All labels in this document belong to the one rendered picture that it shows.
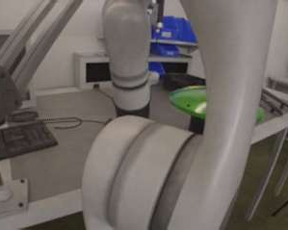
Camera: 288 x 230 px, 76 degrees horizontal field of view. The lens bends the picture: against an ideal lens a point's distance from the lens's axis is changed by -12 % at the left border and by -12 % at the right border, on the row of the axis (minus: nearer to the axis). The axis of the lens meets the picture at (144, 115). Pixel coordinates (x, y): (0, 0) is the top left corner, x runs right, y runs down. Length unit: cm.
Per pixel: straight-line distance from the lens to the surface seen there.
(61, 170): 55
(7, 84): 40
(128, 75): 35
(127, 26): 29
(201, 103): 59
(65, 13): 49
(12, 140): 69
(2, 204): 49
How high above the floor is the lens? 124
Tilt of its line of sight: 21 degrees down
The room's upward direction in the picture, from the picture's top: 5 degrees clockwise
